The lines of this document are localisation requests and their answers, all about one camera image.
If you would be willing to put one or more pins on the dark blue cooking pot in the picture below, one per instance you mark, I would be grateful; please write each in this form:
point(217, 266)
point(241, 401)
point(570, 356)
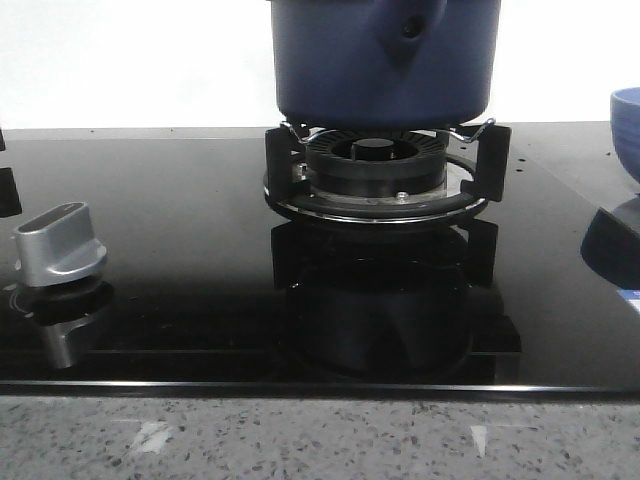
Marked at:
point(376, 65)

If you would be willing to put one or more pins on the silver stove control knob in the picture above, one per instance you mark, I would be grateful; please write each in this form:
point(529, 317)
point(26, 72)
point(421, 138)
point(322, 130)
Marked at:
point(59, 246)

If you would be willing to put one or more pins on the right gas burner with grate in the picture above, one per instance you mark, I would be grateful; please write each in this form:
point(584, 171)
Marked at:
point(385, 178)

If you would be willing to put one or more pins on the light blue ribbed bowl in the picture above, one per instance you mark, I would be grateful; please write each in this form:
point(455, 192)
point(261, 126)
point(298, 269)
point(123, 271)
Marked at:
point(624, 124)

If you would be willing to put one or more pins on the left gas burner with grate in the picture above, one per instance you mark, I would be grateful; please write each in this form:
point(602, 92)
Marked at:
point(10, 204)

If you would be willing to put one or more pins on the gas burner with grate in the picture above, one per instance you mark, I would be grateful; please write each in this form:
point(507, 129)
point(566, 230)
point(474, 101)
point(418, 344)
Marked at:
point(10, 204)
point(385, 178)

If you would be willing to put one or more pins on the black glass gas cooktop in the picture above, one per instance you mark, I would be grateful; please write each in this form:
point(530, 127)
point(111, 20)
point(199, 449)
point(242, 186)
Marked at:
point(207, 292)

